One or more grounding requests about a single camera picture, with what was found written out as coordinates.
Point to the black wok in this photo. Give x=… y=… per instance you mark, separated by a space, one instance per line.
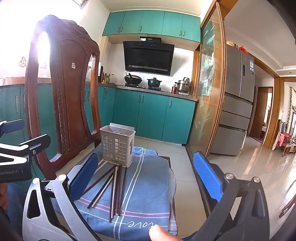
x=133 y=80

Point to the teal upper kitchen cabinets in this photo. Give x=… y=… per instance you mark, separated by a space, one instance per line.
x=150 y=23

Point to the wood framed glass sliding door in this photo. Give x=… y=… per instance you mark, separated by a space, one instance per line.
x=208 y=81

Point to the teal kitchen cabinets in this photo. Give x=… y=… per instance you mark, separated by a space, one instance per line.
x=150 y=23
x=150 y=115

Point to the blue striped cloth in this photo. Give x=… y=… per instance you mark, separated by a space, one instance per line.
x=143 y=187

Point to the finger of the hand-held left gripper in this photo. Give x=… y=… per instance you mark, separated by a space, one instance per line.
x=13 y=126
x=38 y=142

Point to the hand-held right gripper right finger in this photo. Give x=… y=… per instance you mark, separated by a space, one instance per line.
x=208 y=179

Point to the silver refrigerator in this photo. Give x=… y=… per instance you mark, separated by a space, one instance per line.
x=238 y=92

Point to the person's right hand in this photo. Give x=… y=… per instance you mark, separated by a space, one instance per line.
x=165 y=234

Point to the black lidded pot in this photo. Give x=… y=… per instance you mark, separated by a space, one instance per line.
x=154 y=83

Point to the stainless steel pot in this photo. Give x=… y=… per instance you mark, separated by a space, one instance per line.
x=183 y=86

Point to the yellow oil bottle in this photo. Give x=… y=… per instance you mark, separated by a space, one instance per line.
x=106 y=78

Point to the grey plastic utensil basket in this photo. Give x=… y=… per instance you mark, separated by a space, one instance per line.
x=115 y=143

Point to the wooden room door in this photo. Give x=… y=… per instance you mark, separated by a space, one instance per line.
x=260 y=111

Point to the carved wooden chair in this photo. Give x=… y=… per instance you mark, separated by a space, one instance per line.
x=71 y=97

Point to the person's blue trouser leg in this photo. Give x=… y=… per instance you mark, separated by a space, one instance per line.
x=17 y=199

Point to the teal lower kitchen cabinets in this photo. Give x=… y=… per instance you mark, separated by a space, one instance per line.
x=150 y=115

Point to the clear plastic bottle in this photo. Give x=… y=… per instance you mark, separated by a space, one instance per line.
x=112 y=79

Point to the black range hood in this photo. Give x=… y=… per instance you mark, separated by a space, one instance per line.
x=149 y=58

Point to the wooden dining chairs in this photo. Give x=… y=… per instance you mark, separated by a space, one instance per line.
x=285 y=143

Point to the small red bottle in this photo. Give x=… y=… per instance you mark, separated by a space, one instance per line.
x=173 y=90

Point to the brown chopstick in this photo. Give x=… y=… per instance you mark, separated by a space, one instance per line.
x=97 y=182

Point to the dark chopstick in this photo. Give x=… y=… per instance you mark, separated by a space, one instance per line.
x=119 y=190
x=111 y=206
x=103 y=194

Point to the light wooden chopstick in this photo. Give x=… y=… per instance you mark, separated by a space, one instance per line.
x=101 y=166
x=113 y=192
x=100 y=192

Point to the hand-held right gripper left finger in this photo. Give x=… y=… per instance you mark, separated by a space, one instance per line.
x=84 y=177

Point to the gas stove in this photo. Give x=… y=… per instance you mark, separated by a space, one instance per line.
x=141 y=87

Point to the hanging green vine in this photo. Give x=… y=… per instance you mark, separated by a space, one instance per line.
x=290 y=109

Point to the red bag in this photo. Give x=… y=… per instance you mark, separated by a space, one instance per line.
x=242 y=49

